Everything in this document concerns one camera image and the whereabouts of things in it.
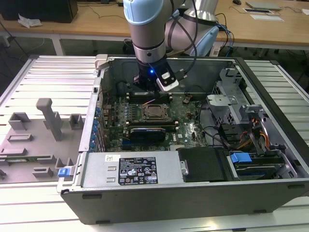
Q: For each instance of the silver CPU chip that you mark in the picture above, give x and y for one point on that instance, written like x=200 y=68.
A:
x=156 y=111

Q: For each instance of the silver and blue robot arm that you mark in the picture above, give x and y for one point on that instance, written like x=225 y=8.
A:
x=147 y=33

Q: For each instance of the black RAM slot row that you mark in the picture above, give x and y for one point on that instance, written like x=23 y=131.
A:
x=135 y=98
x=152 y=123

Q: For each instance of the CPU socket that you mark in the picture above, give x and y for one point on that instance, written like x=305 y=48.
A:
x=144 y=113

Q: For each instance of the blue expansion slot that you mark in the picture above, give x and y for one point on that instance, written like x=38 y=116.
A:
x=126 y=145

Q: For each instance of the grey corner clamp block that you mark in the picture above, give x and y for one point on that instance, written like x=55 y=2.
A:
x=101 y=60

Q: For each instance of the blue card retention clip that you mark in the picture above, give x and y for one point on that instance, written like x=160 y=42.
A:
x=96 y=124
x=98 y=111
x=94 y=132
x=92 y=142

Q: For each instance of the black graphics card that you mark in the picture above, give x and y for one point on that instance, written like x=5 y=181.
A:
x=147 y=135

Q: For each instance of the green motherboard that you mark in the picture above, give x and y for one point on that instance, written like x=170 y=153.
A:
x=188 y=130

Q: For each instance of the black power adapter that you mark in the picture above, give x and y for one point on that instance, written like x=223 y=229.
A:
x=120 y=4

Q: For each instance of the wooden desk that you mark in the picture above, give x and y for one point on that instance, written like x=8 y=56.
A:
x=84 y=26

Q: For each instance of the silver chipset heatsink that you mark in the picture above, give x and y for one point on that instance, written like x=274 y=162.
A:
x=175 y=147

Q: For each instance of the silver metal drive cage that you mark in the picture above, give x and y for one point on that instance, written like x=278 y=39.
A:
x=224 y=106

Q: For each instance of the grey power supply unit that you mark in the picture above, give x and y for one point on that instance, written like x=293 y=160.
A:
x=96 y=169

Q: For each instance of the black plastic shroud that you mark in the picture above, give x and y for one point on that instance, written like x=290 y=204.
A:
x=202 y=164

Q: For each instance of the dark computer mouse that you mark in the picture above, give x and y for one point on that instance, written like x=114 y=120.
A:
x=237 y=2

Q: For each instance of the black box on desk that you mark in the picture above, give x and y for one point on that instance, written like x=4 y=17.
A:
x=36 y=9

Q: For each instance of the crumpled white paper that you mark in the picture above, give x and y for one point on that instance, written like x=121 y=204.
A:
x=29 y=21

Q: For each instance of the blue case latch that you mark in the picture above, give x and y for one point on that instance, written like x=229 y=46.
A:
x=63 y=172

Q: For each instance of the hard disk in blue carrier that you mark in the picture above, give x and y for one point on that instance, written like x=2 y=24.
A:
x=241 y=159

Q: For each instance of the black PC case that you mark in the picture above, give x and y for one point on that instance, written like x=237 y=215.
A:
x=169 y=205

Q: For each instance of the grey closed laptop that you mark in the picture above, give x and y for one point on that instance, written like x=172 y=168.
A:
x=263 y=5

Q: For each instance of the grey parts rack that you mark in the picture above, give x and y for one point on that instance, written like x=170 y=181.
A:
x=29 y=149

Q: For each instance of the green RAM stick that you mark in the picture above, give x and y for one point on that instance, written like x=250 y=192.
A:
x=21 y=159

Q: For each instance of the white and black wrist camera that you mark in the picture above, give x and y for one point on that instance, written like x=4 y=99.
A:
x=169 y=84

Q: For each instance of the silver disk bay frame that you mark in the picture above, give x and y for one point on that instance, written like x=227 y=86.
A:
x=252 y=109

